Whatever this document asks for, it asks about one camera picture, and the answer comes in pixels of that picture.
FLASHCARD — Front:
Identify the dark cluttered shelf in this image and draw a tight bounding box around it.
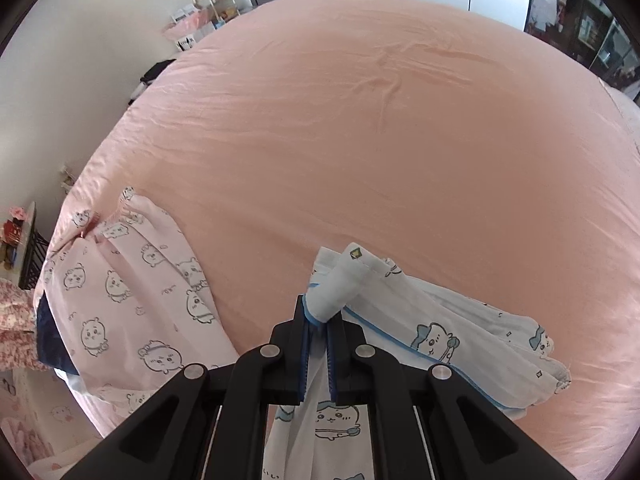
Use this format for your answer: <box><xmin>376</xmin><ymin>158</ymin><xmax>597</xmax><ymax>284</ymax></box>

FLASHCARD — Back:
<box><xmin>524</xmin><ymin>0</ymin><xmax>640</xmax><ymax>102</ymax></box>

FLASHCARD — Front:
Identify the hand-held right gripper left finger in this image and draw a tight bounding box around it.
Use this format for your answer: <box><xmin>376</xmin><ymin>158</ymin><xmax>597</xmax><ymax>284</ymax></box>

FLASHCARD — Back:
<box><xmin>56</xmin><ymin>295</ymin><xmax>315</xmax><ymax>480</ymax></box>

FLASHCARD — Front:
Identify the pink cartoon print garment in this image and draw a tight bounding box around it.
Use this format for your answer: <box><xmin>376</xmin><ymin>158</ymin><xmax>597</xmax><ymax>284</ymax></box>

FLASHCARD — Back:
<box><xmin>34</xmin><ymin>186</ymin><xmax>241</xmax><ymax>417</ymax></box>

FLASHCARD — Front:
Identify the white cartoon print garment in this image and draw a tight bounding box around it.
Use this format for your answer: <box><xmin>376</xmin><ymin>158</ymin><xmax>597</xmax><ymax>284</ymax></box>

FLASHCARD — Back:
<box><xmin>260</xmin><ymin>243</ymin><xmax>572</xmax><ymax>480</ymax></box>

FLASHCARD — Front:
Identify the navy blue cloth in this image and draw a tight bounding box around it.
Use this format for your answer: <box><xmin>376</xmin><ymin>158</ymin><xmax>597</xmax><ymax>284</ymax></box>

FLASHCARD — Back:
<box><xmin>35</xmin><ymin>292</ymin><xmax>78</xmax><ymax>376</ymax></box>

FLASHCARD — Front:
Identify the pink plastic bag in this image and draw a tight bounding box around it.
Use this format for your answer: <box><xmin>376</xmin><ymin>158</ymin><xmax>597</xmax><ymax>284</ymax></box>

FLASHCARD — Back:
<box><xmin>162</xmin><ymin>7</ymin><xmax>217</xmax><ymax>41</ymax></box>

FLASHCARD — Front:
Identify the black slatted side table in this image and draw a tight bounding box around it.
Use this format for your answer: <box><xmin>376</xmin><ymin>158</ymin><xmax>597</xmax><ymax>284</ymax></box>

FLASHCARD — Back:
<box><xmin>19</xmin><ymin>201</ymin><xmax>51</xmax><ymax>291</ymax></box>

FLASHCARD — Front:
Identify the pink bed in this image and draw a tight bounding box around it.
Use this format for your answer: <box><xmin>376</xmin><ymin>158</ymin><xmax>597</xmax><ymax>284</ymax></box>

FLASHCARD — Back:
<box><xmin>30</xmin><ymin>0</ymin><xmax>640</xmax><ymax>480</ymax></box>

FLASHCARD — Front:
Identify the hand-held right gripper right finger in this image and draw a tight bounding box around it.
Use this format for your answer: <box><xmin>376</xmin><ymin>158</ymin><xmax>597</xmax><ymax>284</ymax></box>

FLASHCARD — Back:
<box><xmin>324</xmin><ymin>312</ymin><xmax>601</xmax><ymax>480</ymax></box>

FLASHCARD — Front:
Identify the pink floral cloth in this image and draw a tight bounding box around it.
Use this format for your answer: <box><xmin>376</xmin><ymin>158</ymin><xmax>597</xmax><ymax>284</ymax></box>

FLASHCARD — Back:
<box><xmin>0</xmin><ymin>280</ymin><xmax>51</xmax><ymax>372</ymax></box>

